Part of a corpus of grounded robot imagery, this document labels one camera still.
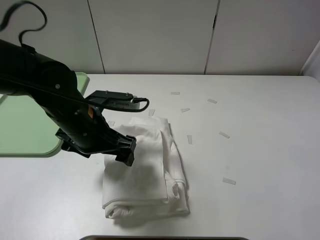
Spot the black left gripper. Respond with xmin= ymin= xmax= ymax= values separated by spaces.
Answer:
xmin=44 ymin=101 xmax=137 ymax=167

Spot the white short sleeve shirt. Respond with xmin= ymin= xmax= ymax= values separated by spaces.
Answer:
xmin=102 ymin=116 xmax=190 ymax=220

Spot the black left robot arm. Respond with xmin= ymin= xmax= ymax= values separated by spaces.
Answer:
xmin=0 ymin=40 xmax=136 ymax=166

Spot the green plastic tray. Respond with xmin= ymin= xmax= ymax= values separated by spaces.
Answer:
xmin=0 ymin=71 xmax=90 ymax=158

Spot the tape strip middle slanted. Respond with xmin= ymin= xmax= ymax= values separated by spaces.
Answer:
xmin=181 ymin=108 xmax=190 ymax=113

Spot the tape strip middle upright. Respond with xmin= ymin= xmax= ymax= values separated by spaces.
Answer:
xmin=187 ymin=135 xmax=193 ymax=145

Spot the tape strip front right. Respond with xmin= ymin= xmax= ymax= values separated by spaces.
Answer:
xmin=222 ymin=177 xmax=237 ymax=185

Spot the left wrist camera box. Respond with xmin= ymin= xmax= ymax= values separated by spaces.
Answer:
xmin=85 ymin=90 xmax=140 ymax=112

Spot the tape strip near camera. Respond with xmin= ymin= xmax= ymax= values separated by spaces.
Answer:
xmin=148 ymin=109 xmax=155 ymax=117

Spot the black left camera cable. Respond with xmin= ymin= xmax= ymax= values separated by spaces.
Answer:
xmin=0 ymin=0 xmax=150 ymax=112

